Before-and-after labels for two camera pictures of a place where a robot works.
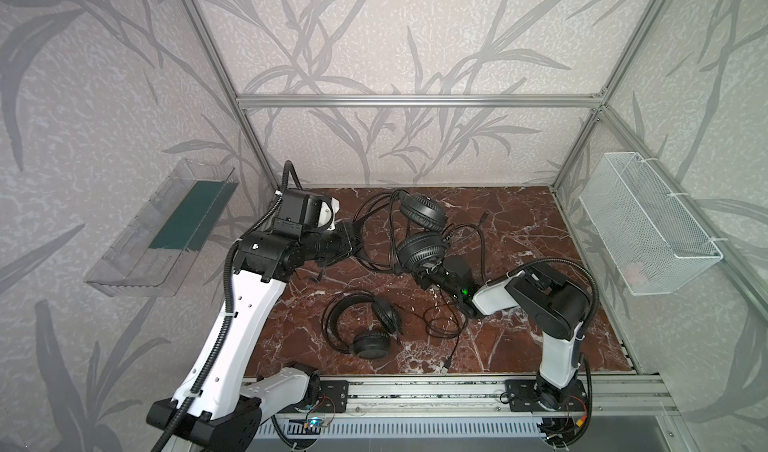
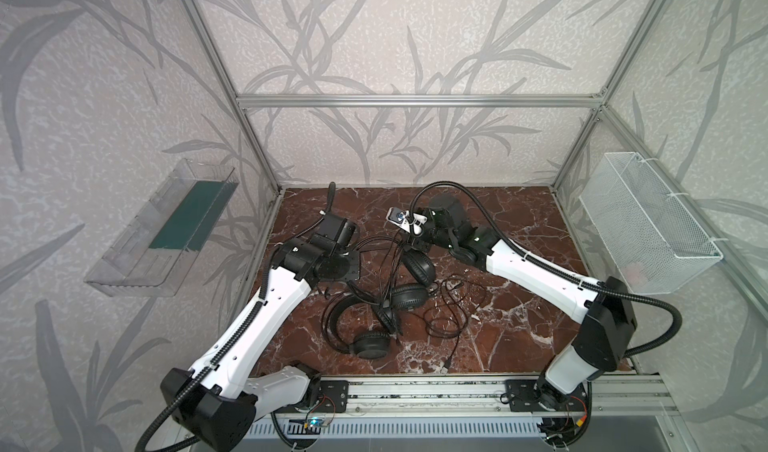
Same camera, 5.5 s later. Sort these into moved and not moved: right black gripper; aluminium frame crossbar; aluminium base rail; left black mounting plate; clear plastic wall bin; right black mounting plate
Moved: right black gripper
Not moved: clear plastic wall bin; left black mounting plate; right black mounting plate; aluminium base rail; aluminium frame crossbar
